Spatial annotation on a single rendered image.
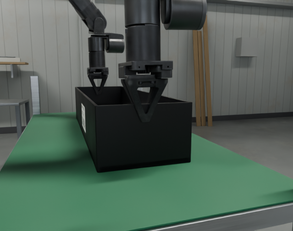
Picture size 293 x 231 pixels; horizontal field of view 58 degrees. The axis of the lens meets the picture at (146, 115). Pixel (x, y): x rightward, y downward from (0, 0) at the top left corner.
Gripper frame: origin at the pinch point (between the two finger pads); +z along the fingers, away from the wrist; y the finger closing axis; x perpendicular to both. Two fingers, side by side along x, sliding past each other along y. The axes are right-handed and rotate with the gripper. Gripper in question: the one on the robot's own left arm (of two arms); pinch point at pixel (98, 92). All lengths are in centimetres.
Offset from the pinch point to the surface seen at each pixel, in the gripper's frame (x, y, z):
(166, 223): 3, -74, 8
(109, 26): -85, 433, -88
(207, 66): -279, 399, -11
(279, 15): -482, 428, -126
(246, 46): -384, 410, -52
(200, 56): -268, 409, -31
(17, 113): 57, 201, 36
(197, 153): -13, -53, 9
